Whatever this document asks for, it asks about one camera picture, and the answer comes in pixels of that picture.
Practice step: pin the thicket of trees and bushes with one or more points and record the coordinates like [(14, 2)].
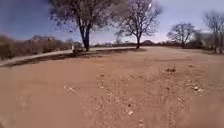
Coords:
[(200, 42)]

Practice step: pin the pale paved path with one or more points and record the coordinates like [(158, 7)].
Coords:
[(40, 55)]

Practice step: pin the dry brown bushes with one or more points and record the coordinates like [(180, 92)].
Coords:
[(30, 46)]

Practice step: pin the large bare tree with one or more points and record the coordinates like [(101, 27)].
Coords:
[(138, 39)]

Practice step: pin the large bare tree forked trunk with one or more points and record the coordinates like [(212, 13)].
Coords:
[(86, 37)]

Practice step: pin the distant low hill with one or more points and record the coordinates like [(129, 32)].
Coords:
[(147, 42)]

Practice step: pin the brown bare dirt ground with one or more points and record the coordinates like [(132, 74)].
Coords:
[(110, 83)]

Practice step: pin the bare tree round crown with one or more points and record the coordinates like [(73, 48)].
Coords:
[(181, 34)]

